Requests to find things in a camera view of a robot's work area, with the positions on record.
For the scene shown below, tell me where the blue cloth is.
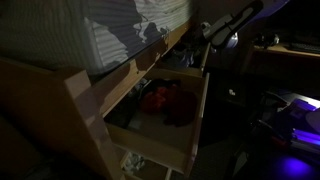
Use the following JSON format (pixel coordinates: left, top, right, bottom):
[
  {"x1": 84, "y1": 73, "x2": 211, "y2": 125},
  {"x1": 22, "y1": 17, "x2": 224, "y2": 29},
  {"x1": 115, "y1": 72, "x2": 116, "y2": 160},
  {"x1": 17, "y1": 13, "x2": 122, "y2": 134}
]
[{"x1": 171, "y1": 49, "x2": 198, "y2": 69}]

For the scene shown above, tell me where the red cloth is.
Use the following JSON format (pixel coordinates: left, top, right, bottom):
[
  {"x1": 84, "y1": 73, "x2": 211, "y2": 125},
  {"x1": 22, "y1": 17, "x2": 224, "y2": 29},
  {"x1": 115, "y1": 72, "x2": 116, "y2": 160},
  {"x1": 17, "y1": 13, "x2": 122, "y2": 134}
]
[{"x1": 140, "y1": 83, "x2": 199, "y2": 129}]

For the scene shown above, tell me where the grey folded cloth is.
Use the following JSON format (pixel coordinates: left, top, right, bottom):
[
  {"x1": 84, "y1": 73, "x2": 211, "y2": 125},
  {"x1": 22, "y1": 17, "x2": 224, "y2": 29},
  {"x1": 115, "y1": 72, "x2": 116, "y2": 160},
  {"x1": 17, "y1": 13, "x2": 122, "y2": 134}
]
[{"x1": 134, "y1": 79, "x2": 152, "y2": 96}]

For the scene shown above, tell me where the light wooden drawer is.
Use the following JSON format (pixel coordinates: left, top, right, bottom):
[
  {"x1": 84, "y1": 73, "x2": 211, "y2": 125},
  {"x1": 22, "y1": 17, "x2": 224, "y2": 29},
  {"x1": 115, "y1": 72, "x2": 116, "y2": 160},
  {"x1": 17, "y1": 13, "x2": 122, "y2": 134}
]
[
  {"x1": 103, "y1": 68, "x2": 211, "y2": 178},
  {"x1": 155, "y1": 41, "x2": 212, "y2": 79},
  {"x1": 119, "y1": 151, "x2": 174, "y2": 180}
]

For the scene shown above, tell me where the white patterned cloth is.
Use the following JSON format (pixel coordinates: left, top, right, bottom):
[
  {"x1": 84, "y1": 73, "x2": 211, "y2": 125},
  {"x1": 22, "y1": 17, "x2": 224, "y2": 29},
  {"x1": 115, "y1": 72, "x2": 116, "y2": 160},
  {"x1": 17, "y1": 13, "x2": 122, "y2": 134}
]
[{"x1": 123, "y1": 153, "x2": 147, "y2": 174}]

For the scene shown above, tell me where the dark clothes pile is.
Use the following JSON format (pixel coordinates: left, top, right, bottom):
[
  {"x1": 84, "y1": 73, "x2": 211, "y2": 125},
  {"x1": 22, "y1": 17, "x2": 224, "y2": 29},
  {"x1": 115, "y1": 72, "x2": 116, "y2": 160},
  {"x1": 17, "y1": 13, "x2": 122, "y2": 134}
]
[{"x1": 105, "y1": 79, "x2": 145, "y2": 130}]

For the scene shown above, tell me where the striped white mattress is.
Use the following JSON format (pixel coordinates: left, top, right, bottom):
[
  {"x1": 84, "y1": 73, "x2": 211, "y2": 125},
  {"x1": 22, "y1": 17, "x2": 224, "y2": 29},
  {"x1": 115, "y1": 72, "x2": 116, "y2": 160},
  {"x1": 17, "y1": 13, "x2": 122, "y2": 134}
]
[{"x1": 0, "y1": 0, "x2": 193, "y2": 74}]

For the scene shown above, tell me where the dark headset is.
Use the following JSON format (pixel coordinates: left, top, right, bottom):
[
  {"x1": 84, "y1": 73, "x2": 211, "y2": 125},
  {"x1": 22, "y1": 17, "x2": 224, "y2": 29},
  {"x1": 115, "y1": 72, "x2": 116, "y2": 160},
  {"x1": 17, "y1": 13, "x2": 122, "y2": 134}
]
[{"x1": 253, "y1": 32, "x2": 281, "y2": 48}]

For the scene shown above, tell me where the wooden desk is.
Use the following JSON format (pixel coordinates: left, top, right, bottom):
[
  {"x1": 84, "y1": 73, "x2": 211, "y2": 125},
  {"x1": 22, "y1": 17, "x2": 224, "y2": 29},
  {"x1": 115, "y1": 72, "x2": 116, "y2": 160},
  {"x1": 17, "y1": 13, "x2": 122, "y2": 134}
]
[{"x1": 247, "y1": 42, "x2": 320, "y2": 74}]

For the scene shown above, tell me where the purple lit equipment box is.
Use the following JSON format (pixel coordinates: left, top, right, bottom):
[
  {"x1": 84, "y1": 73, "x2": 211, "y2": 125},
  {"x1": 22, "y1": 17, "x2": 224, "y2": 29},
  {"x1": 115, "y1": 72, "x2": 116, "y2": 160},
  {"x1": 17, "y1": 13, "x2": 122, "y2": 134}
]
[{"x1": 249, "y1": 93, "x2": 320, "y2": 163}]

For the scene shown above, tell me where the black keyboard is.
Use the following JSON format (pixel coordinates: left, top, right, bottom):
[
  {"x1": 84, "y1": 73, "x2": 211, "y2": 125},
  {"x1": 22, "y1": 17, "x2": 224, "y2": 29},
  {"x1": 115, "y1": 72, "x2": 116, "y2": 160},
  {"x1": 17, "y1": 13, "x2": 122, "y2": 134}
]
[{"x1": 288, "y1": 41, "x2": 320, "y2": 55}]

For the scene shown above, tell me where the wooden bed frame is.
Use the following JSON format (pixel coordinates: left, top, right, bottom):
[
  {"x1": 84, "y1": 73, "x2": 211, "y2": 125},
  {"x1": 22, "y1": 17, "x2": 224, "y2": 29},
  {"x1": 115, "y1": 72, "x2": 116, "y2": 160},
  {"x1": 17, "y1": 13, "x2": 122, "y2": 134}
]
[{"x1": 0, "y1": 18, "x2": 196, "y2": 180}]

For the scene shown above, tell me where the orange handled tool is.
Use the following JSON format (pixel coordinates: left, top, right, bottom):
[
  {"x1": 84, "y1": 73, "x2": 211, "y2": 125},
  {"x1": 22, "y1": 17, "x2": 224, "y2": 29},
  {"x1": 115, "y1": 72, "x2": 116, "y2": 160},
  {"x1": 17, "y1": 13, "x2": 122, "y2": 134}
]
[{"x1": 270, "y1": 134, "x2": 289, "y2": 149}]

